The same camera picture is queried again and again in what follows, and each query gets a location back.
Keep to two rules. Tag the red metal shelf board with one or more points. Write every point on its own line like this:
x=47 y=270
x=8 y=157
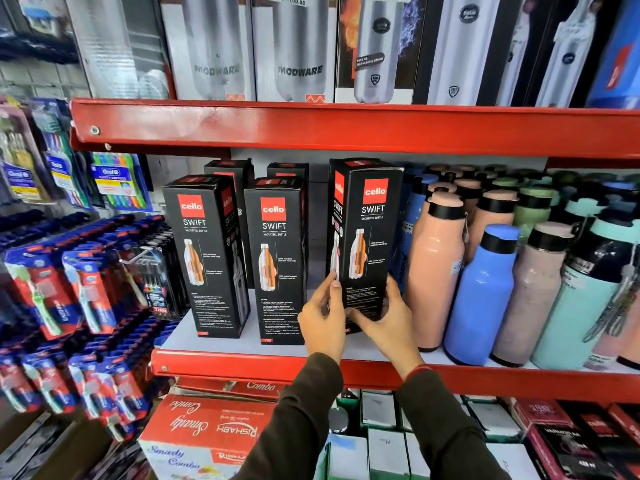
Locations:
x=500 y=382
x=350 y=127

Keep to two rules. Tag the black and red gift box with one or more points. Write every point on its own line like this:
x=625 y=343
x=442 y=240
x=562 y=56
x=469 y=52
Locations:
x=600 y=424
x=570 y=454

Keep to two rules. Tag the person's left hand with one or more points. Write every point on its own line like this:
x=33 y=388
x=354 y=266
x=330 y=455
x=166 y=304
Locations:
x=322 y=327

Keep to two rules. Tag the row of steel flask boxes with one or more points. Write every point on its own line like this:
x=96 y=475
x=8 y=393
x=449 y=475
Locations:
x=390 y=44

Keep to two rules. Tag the person's left forearm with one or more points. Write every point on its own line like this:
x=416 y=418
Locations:
x=295 y=424

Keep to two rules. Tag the flat red combo box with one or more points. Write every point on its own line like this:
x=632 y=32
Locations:
x=230 y=386

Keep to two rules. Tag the brown cardboard box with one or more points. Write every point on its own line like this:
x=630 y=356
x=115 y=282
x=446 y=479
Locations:
x=55 y=447

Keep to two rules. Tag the maroon gift box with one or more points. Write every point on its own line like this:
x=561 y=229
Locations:
x=542 y=413

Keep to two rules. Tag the person's right thumb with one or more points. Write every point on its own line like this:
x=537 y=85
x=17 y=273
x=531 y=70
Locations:
x=361 y=316

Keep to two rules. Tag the person's right hand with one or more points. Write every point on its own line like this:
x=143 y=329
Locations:
x=392 y=334

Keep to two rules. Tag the row of black toothbrush packs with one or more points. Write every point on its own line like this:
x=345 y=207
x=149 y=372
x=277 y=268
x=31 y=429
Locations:
x=160 y=279

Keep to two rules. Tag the multicolour toothbrush pack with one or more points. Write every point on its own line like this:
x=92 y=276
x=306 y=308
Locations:
x=120 y=182

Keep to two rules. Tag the grey product box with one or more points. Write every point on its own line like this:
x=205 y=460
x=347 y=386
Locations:
x=120 y=39

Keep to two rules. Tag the group of small white boxes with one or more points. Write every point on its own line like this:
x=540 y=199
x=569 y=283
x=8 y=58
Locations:
x=390 y=444

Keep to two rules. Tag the red and white combo box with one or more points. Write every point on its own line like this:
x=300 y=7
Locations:
x=200 y=434

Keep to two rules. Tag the yellow toothbrush pack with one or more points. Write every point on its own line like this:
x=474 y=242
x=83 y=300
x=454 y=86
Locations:
x=20 y=154

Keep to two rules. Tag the blue toothbrush pack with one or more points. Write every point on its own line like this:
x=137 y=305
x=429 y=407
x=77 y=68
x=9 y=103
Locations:
x=62 y=154

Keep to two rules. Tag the black bottle box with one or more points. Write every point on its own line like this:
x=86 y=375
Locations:
x=210 y=259
x=277 y=264
x=367 y=234
x=240 y=172
x=287 y=169

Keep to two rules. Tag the person's right forearm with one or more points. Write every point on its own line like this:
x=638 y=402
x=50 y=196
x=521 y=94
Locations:
x=445 y=429

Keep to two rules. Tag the group of coloured plastic bottles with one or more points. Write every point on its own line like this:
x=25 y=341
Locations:
x=480 y=294

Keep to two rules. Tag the rows of red-blue toothbrush packs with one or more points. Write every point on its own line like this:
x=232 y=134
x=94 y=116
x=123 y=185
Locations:
x=75 y=304

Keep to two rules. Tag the person's left thumb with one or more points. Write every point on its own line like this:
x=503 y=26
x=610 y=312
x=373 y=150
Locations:
x=334 y=292

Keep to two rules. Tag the hanging dark blister packs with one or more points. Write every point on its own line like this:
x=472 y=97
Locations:
x=35 y=24

